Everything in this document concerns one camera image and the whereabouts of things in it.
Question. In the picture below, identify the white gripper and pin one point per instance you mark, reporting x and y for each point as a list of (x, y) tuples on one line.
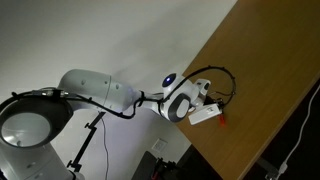
[(205, 115)]

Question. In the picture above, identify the white marker with red cap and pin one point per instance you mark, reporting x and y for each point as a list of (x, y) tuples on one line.
[(222, 121)]

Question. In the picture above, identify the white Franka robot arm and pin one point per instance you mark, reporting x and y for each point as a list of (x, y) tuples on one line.
[(93, 88)]

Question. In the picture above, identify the grey metal table leg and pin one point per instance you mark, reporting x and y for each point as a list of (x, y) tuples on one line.
[(266, 166)]

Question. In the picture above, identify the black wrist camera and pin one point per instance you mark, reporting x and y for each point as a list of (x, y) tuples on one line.
[(213, 100)]

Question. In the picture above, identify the white wall outlet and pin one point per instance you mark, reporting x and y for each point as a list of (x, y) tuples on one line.
[(160, 145)]

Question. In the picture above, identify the black articulated camera stand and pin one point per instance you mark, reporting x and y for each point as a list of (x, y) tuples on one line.
[(87, 136)]

